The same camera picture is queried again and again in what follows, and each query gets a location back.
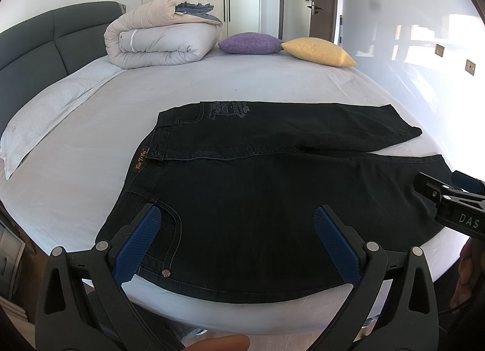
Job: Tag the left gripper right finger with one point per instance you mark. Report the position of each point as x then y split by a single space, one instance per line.
392 305

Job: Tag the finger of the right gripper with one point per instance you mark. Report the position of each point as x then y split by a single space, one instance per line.
431 188
468 183

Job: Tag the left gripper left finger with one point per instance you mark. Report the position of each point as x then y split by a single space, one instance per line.
82 305

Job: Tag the black denim pants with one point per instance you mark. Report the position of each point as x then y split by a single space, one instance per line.
237 185

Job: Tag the person right hand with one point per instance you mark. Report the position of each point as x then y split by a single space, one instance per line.
466 269

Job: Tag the person left hand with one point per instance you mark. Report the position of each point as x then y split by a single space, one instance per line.
225 343

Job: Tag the bedside cabinet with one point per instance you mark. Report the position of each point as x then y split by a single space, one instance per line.
12 248

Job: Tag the white pillow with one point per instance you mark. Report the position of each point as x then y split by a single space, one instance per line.
36 119

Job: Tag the yellow cushion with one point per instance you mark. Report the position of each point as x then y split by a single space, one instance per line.
318 51

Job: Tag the purple cushion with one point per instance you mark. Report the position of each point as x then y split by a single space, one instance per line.
251 43

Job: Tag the folded white beige duvet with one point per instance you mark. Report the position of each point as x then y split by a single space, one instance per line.
154 35

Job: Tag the folded blue garment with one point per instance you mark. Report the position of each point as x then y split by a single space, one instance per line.
202 11

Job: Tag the wall socket plate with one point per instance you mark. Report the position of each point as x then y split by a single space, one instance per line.
439 50
470 67

